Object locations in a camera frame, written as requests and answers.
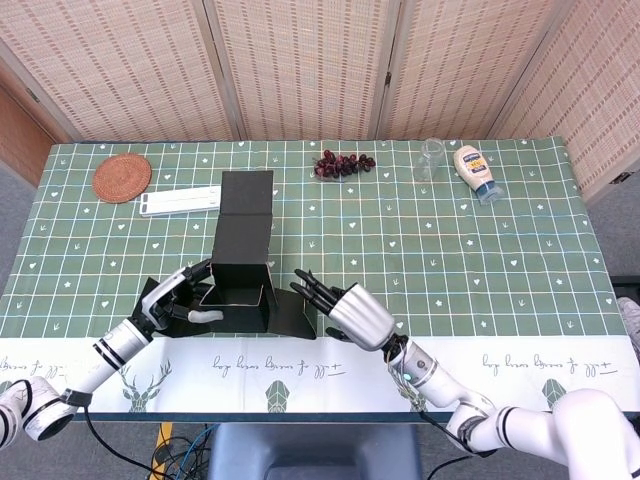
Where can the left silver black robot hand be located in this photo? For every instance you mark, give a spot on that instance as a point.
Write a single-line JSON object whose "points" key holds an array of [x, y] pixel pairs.
{"points": [[160, 297]]}

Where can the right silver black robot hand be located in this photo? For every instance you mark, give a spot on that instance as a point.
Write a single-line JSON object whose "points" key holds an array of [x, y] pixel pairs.
{"points": [[360, 315]]}

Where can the black paper box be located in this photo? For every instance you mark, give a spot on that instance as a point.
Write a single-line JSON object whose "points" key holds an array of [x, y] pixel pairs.
{"points": [[242, 240]]}

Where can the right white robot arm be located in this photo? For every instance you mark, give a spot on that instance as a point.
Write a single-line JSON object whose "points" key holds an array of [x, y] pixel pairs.
{"points": [[590, 420]]}

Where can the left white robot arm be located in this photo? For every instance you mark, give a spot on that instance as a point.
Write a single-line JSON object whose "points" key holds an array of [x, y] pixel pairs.
{"points": [[115, 350]]}

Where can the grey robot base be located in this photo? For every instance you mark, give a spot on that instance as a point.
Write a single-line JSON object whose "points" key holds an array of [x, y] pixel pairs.
{"points": [[310, 450]]}

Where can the white folding stand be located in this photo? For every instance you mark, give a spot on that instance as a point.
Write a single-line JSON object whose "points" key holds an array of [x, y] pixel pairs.
{"points": [[180, 201]]}

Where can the green checked tablecloth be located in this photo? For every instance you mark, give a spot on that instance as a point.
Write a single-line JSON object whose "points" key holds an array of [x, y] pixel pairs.
{"points": [[450, 260]]}

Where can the round woven brown coaster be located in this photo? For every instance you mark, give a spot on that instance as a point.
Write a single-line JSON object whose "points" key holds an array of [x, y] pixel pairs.
{"points": [[121, 178]]}

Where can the dark red grape bunch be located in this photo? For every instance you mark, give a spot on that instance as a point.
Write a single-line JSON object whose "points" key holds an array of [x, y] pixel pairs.
{"points": [[340, 165]]}

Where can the clear plastic jar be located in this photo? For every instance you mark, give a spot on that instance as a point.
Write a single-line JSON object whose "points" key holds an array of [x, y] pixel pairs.
{"points": [[428, 162]]}

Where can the mayonnaise squeeze bottle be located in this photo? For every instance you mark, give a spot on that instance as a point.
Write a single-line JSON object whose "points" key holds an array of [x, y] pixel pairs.
{"points": [[474, 167]]}

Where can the brown wooden door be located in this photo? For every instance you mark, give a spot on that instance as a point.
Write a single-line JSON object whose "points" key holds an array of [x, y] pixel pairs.
{"points": [[20, 140]]}

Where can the bamboo folding screen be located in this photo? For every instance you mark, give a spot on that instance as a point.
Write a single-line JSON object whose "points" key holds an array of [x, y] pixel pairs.
{"points": [[300, 65]]}

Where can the white grey shoe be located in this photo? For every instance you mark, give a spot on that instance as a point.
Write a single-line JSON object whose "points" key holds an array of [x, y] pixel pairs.
{"points": [[631, 320]]}

